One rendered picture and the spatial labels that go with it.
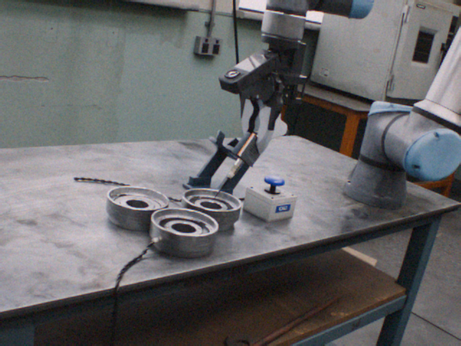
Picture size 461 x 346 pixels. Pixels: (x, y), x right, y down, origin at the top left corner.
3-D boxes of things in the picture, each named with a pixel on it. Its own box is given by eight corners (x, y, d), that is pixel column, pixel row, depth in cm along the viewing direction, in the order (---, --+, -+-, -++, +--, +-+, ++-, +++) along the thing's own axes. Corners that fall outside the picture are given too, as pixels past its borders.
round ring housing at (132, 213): (92, 213, 93) (94, 190, 92) (140, 204, 101) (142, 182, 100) (130, 237, 87) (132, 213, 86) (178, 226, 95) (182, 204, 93)
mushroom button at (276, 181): (270, 206, 105) (275, 181, 103) (255, 198, 107) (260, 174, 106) (284, 204, 107) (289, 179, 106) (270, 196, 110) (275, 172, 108)
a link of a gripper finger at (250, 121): (267, 148, 108) (280, 103, 104) (244, 149, 104) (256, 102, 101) (257, 141, 110) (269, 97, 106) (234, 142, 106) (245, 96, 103)
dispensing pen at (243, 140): (203, 189, 101) (256, 115, 103) (216, 200, 104) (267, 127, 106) (210, 193, 100) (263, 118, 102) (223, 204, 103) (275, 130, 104)
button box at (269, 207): (267, 223, 103) (273, 198, 102) (242, 208, 108) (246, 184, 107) (296, 217, 109) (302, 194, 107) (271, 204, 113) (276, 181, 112)
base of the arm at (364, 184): (366, 183, 141) (375, 146, 138) (415, 205, 131) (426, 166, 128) (330, 189, 131) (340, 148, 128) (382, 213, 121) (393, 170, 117)
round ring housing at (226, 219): (249, 228, 99) (253, 207, 98) (203, 236, 92) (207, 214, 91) (212, 206, 106) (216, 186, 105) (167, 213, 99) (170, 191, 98)
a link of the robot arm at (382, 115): (392, 153, 135) (405, 99, 131) (422, 170, 123) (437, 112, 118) (351, 147, 131) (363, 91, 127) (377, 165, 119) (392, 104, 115)
